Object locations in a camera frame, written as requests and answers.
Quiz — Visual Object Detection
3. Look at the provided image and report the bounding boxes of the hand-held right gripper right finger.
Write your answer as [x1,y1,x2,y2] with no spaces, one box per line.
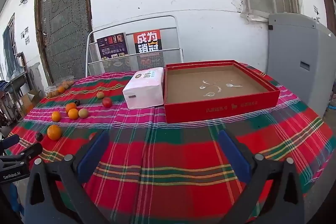
[218,130,306,224]

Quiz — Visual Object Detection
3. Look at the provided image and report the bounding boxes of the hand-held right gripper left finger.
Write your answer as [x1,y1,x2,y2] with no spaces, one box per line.
[24,130,110,224]

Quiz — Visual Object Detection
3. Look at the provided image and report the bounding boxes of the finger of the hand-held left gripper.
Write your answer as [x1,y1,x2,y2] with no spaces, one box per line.
[0,134,21,151]
[0,143,43,165]

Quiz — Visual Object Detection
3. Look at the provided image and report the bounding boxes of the large orange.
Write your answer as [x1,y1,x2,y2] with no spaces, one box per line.
[47,125,62,141]

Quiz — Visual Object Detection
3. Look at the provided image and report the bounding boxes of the red cardboard box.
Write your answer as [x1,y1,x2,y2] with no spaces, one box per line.
[163,60,281,124]

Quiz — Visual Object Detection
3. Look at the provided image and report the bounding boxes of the blue plastic object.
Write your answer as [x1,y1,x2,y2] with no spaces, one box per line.
[7,183,20,210]

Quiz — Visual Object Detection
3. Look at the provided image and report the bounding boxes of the brown cardboard box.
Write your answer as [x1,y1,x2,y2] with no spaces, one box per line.
[20,90,41,114]

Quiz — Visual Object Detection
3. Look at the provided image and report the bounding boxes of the red green plaid tablecloth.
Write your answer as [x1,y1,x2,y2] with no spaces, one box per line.
[1,63,336,223]

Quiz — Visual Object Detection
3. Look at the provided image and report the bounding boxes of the clear plastic fruit container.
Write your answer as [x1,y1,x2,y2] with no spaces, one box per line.
[46,79,75,98]

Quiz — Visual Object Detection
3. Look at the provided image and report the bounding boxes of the white tissue pack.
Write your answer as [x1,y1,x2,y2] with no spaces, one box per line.
[122,67,165,109]

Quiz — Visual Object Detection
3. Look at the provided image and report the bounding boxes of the blue framed window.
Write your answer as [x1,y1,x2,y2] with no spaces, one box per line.
[2,13,16,67]

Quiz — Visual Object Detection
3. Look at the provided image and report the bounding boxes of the dark blue cookbook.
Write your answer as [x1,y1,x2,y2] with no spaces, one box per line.
[97,33,129,68]

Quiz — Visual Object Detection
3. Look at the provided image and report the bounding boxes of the white metal mesh rack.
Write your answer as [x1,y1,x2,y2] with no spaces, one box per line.
[86,15,184,77]

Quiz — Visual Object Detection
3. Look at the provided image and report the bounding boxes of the grey plastic appliance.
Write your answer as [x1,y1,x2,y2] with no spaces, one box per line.
[267,12,336,118]

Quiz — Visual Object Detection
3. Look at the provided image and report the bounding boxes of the orange and black book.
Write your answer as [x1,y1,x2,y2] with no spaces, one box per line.
[133,29,165,69]

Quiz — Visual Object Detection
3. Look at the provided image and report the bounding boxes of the studded grey metal door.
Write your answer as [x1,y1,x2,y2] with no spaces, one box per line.
[35,0,93,84]

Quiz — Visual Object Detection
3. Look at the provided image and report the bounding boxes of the brown wooden door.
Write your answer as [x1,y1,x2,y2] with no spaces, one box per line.
[318,0,336,33]

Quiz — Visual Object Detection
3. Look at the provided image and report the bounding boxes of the small wall sticker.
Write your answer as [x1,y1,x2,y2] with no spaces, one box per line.
[20,27,30,45]

